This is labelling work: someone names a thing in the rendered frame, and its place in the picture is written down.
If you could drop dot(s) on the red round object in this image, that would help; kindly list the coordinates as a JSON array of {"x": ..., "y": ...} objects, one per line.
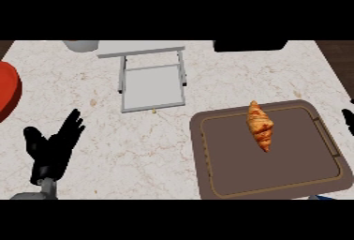
[{"x": 8, "y": 90}]

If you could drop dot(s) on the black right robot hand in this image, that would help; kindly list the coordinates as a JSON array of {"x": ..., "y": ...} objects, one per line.
[{"x": 348, "y": 120}]

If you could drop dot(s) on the golden brown croissant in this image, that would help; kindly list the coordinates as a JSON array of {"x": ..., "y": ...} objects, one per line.
[{"x": 260, "y": 125}]

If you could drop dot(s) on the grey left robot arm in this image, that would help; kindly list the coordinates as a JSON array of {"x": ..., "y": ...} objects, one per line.
[{"x": 42, "y": 191}]

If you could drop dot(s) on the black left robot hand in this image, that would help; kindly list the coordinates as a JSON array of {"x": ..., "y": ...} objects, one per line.
[{"x": 55, "y": 146}]

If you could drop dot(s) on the brown rectangular tray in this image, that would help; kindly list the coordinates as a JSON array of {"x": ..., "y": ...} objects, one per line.
[{"x": 272, "y": 156}]

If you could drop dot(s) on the black appliance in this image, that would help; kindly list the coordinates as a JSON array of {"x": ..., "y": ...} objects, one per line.
[{"x": 248, "y": 45}]

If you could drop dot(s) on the grey round container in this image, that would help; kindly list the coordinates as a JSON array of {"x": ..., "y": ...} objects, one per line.
[{"x": 81, "y": 45}]

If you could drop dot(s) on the grey tiered metal shelf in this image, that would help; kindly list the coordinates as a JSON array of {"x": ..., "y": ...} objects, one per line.
[{"x": 149, "y": 76}]

